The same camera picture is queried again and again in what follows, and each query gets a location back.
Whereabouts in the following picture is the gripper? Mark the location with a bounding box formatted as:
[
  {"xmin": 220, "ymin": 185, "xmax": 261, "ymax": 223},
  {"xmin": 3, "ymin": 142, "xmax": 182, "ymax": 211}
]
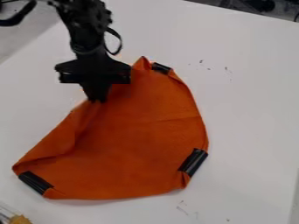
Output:
[{"xmin": 53, "ymin": 43, "xmax": 134, "ymax": 103}]

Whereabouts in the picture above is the orange cloth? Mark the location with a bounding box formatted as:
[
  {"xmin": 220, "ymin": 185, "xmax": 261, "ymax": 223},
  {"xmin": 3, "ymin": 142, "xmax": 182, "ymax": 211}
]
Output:
[{"xmin": 10, "ymin": 55, "xmax": 211, "ymax": 201}]

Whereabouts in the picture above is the yellow toy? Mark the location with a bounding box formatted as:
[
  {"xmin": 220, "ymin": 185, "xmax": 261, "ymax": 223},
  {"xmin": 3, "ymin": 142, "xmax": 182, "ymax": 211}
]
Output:
[{"xmin": 0, "ymin": 204, "xmax": 34, "ymax": 224}]

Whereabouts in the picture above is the black cable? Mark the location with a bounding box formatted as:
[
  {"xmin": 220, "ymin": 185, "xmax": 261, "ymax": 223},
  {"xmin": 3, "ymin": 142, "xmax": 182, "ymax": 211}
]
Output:
[{"xmin": 0, "ymin": 0, "xmax": 39, "ymax": 28}]

